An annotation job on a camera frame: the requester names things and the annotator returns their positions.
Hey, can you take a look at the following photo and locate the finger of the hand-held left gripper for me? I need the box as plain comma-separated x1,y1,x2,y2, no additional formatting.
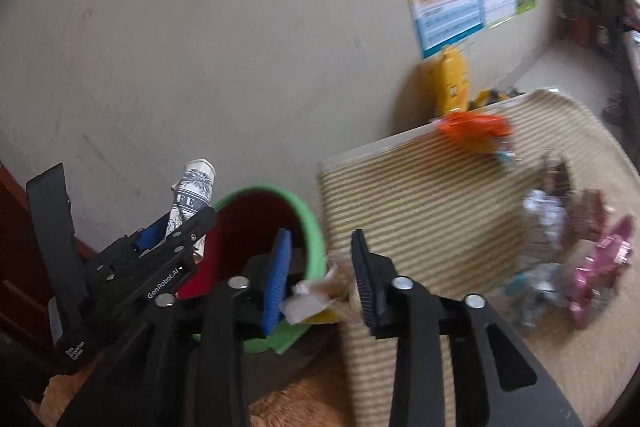
165,206,219,259
131,209,174,255

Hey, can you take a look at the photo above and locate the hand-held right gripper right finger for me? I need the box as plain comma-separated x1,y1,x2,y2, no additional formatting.
350,229,583,427

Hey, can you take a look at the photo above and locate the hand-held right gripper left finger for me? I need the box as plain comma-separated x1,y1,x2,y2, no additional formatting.
57,228,296,427

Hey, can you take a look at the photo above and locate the black white printed paper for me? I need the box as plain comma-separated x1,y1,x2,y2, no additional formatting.
167,158,218,265

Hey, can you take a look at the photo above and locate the yellow wrapper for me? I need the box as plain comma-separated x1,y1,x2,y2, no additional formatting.
302,307,342,326

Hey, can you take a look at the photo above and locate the green bin with red inside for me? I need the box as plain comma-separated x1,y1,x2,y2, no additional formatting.
177,185,328,355

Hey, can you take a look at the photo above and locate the torn brown cigarette pack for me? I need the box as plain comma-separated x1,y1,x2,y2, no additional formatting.
542,152,573,195

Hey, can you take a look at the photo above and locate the brown wrapper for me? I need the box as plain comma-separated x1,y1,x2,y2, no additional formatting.
567,189,608,238

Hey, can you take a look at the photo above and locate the pink foil wrapper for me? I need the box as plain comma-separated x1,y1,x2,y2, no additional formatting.
570,216,635,330

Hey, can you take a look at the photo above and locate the yellow checked table mat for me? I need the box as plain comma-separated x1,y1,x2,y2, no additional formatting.
320,89,636,427

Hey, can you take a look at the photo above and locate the dark wooden furniture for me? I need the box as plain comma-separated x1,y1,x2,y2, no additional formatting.
0,162,101,388

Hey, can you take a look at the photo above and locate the orange fuzzy cloth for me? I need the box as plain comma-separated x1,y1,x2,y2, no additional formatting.
40,342,361,427

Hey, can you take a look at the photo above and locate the silver blue crumpled wrapper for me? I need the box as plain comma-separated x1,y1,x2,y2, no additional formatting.
502,264,571,335

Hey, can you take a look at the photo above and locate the orange snack wrapper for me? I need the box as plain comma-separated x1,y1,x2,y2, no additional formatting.
435,111,513,152

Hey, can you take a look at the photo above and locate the yellow toy car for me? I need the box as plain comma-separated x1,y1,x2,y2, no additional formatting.
472,88,511,110

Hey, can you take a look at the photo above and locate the small red bin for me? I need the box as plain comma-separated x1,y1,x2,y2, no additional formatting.
570,14,593,48

